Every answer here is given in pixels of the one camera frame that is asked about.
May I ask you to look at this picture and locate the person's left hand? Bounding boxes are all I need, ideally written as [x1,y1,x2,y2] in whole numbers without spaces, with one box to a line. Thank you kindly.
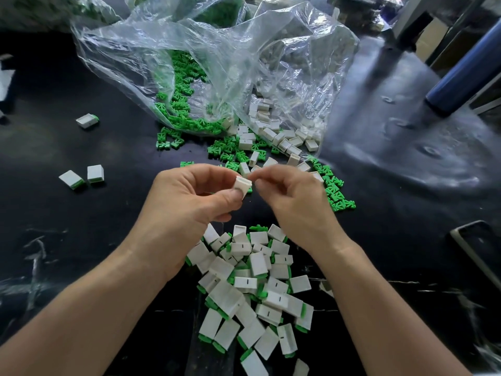
[125,163,250,283]

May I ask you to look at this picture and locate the white paper sheet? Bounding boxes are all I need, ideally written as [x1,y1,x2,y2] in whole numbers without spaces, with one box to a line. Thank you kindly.
[0,68,17,102]

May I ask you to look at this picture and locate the clear plastic bag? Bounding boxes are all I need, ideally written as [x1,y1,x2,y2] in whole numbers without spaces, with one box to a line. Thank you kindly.
[70,0,360,139]

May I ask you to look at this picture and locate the black smartphone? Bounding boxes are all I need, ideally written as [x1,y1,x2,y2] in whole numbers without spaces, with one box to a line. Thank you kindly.
[450,220,501,290]

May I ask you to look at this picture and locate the heap of white caps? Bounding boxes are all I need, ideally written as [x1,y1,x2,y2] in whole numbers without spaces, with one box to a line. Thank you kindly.
[237,96,324,183]

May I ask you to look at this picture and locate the pile of assembled white-green pieces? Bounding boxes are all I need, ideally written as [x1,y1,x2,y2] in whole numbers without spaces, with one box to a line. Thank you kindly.
[185,223,314,376]

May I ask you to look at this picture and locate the large bag of assembled pieces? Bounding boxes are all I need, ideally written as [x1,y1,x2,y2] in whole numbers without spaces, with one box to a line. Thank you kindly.
[0,0,122,34]

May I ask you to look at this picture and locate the person's right forearm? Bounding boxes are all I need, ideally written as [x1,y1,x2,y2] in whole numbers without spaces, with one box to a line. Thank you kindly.
[313,239,471,376]

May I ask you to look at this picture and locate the person's left forearm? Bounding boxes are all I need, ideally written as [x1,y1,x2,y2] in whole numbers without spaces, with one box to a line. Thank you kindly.
[0,250,169,376]

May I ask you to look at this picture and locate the blue cylinder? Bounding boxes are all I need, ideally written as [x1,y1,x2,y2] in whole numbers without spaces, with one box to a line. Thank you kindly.
[425,19,501,118]

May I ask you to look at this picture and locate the white plastic part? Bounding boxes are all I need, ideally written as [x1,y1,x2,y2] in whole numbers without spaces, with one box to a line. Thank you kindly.
[234,176,255,196]

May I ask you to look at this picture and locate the pile of green clips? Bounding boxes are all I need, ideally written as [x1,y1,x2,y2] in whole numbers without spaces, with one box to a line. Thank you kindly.
[154,51,357,213]

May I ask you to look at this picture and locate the person's right hand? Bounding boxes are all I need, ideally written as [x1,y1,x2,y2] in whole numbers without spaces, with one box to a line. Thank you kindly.
[248,164,353,262]

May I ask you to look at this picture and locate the assembled white-green part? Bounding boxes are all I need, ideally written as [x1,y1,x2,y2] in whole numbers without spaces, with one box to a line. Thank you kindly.
[87,164,105,185]
[58,170,86,191]
[75,113,100,130]

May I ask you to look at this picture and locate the brown cardboard box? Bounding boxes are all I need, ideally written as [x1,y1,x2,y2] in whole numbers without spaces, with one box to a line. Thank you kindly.
[416,15,451,63]

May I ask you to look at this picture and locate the white metal frame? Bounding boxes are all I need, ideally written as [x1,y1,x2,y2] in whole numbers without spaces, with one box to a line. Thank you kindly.
[391,0,501,63]

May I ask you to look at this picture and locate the plastic bag full of green pieces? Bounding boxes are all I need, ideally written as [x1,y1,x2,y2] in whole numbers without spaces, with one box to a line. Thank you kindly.
[129,0,247,30]

